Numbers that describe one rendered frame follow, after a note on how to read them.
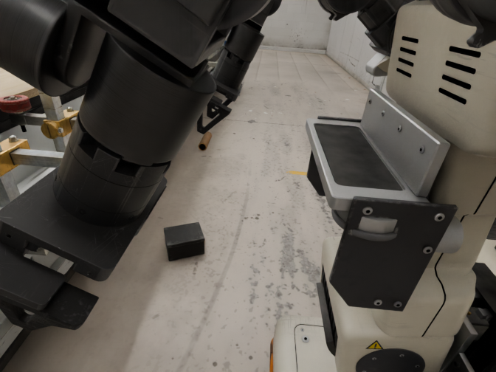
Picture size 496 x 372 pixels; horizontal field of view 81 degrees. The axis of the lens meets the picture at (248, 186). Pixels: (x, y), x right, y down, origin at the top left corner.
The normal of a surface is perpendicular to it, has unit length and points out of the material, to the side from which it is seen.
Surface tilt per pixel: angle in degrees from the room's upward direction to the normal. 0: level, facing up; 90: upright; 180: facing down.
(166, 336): 0
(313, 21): 90
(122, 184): 105
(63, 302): 31
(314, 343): 0
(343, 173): 0
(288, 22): 90
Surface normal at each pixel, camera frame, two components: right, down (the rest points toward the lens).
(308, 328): 0.07, -0.85
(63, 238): 0.56, -0.68
